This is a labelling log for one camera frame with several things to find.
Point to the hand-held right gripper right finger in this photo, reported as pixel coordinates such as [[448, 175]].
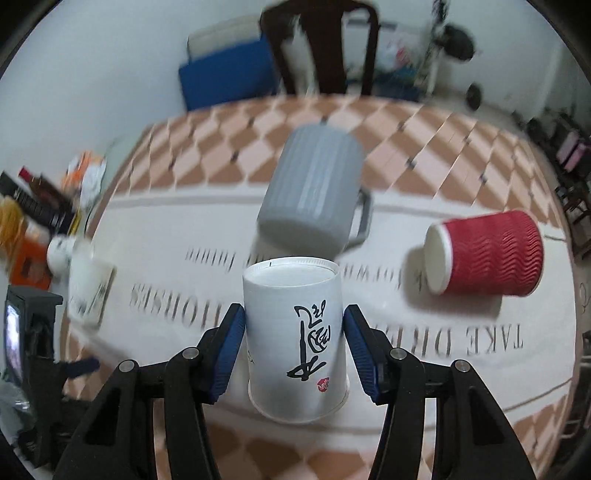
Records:
[[362, 357]]

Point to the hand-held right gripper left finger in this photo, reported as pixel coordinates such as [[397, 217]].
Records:
[[227, 353]]

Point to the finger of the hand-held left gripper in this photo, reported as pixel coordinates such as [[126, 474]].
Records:
[[83, 365]]

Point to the white paper cup black calligraphy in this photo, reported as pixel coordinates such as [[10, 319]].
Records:
[[291, 323]]

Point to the white printed cup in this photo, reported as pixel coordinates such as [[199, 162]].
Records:
[[87, 281]]

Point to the small white round cup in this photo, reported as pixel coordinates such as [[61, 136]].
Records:
[[61, 254]]

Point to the red ripple paper cup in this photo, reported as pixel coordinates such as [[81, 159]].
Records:
[[494, 254]]

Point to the orange packet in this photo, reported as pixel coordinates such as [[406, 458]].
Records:
[[25, 258]]

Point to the black box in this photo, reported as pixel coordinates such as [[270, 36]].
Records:
[[32, 207]]

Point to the grey ribbed mug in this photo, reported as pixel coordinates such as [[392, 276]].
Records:
[[311, 184]]

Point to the orange white snack bag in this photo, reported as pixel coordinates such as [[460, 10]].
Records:
[[85, 177]]

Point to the checked printed tablecloth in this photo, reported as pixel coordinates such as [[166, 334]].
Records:
[[415, 157]]

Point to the blue cushion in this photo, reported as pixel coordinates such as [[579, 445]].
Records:
[[221, 78]]

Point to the pink box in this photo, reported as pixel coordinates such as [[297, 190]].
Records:
[[575, 150]]

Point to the dark wooden chair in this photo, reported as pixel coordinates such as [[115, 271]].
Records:
[[355, 50]]

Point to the white plastic bag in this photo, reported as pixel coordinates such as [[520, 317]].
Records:
[[401, 46]]

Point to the black round fan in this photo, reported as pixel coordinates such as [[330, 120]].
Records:
[[455, 41]]

